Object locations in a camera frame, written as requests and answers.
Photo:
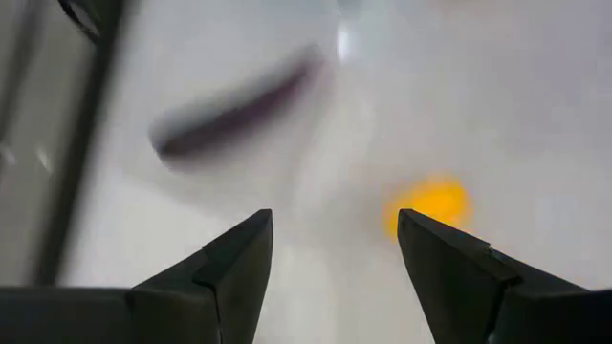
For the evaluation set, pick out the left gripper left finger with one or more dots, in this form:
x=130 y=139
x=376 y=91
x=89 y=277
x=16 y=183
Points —
x=229 y=286

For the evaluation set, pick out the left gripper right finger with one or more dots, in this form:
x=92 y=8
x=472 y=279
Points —
x=454 y=286

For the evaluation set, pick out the yellow mango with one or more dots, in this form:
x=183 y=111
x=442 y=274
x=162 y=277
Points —
x=437 y=198

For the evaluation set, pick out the small purple eggplant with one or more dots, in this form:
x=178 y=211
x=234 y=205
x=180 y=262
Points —
x=229 y=119

